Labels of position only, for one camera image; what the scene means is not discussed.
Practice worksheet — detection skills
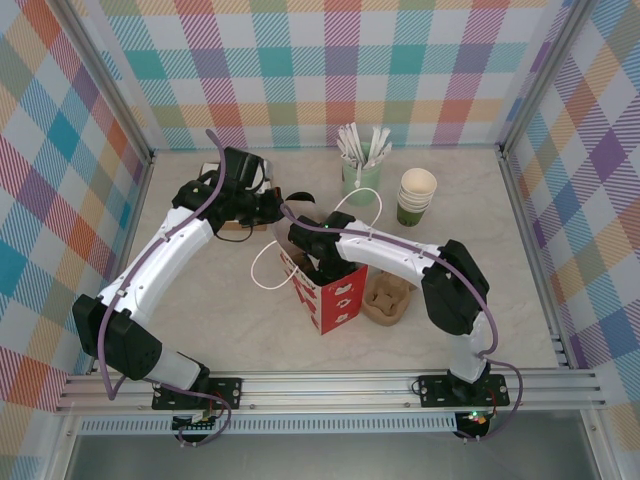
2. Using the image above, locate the brown cardboard napkin box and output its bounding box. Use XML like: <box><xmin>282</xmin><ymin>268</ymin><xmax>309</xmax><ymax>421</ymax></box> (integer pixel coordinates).
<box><xmin>199</xmin><ymin>159</ymin><xmax>276</xmax><ymax>232</ymax></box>

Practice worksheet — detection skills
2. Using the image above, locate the mint green straw holder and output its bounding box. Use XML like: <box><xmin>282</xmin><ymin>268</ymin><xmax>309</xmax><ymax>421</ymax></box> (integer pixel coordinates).
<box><xmin>341</xmin><ymin>142</ymin><xmax>382</xmax><ymax>207</ymax></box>

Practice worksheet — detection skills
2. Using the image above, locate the aluminium frame rail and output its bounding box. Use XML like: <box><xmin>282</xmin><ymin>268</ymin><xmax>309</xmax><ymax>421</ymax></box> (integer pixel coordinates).
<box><xmin>54</xmin><ymin>372</ymin><xmax>606</xmax><ymax>414</ymax></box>
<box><xmin>497</xmin><ymin>149</ymin><xmax>571</xmax><ymax>371</ymax></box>

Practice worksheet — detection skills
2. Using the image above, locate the aluminium frame post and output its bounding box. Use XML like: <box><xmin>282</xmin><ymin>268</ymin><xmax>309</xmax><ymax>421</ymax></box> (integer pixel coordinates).
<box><xmin>54</xmin><ymin>0</ymin><xmax>157</xmax><ymax>166</ymax></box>
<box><xmin>497</xmin><ymin>0</ymin><xmax>589</xmax><ymax>156</ymax></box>

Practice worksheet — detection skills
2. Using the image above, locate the red white paper bag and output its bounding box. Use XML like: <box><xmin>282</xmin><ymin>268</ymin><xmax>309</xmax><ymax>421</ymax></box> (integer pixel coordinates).
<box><xmin>250</xmin><ymin>188</ymin><xmax>384</xmax><ymax>336</ymax></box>

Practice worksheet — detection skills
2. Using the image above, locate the perforated metal cable tray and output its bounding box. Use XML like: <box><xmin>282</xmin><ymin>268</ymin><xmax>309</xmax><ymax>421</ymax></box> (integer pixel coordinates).
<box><xmin>78</xmin><ymin>417</ymin><xmax>459</xmax><ymax>436</ymax></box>

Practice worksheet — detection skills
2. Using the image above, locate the brown pulp cup carrier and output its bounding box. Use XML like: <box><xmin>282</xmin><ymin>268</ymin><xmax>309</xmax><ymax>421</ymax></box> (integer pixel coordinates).
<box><xmin>360</xmin><ymin>272</ymin><xmax>419</xmax><ymax>327</ymax></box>

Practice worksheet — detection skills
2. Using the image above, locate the thin black camera cable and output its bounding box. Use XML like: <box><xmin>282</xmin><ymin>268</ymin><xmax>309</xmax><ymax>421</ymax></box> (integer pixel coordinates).
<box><xmin>213</xmin><ymin>222</ymin><xmax>257</xmax><ymax>245</ymax></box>

